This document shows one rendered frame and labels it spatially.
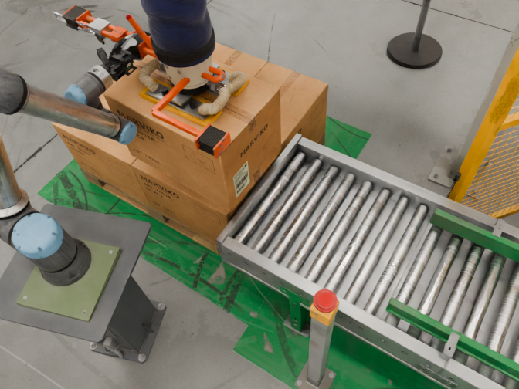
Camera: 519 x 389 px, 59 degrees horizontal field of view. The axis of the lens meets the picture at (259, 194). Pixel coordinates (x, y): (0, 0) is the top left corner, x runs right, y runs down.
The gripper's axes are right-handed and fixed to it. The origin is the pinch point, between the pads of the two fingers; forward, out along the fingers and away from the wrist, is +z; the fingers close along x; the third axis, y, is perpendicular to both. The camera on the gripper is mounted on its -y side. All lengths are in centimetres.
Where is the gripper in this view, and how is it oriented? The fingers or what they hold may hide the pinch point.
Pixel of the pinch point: (136, 42)
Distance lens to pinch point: 196.9
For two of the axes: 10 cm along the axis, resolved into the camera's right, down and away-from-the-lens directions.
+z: 5.4, -7.1, 4.4
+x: -0.7, -5.6, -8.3
